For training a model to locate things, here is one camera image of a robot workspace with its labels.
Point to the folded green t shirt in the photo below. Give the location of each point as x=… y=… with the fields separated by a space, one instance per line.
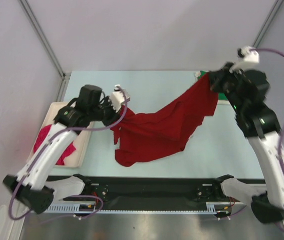
x=221 y=96

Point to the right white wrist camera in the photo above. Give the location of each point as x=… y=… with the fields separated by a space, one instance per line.
x=248 y=58

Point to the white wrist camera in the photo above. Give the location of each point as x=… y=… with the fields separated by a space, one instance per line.
x=119 y=97
x=248 y=58

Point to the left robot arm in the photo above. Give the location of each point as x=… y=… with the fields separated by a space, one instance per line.
x=30 y=185

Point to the dark red t shirt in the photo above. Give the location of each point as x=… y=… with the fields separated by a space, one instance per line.
x=145 y=137

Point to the right aluminium frame post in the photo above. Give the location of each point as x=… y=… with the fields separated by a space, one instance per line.
x=275 y=9

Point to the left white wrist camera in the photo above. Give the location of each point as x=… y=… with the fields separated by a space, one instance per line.
x=119 y=97

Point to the white plastic tray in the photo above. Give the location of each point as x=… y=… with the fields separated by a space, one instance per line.
x=74 y=154

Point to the aluminium frame post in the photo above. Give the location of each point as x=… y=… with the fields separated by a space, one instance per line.
x=64 y=76
x=275 y=9

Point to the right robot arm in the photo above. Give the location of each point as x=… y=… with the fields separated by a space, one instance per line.
x=260 y=126

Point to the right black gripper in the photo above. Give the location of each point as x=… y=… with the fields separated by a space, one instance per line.
x=217 y=75

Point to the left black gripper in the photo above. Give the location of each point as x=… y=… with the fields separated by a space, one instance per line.
x=113 y=115

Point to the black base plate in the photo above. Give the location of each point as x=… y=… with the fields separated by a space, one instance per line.
x=153 y=193

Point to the folded white t shirt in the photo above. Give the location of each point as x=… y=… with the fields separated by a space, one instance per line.
x=223 y=103

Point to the left aluminium frame post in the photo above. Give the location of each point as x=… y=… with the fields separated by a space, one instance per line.
x=64 y=76

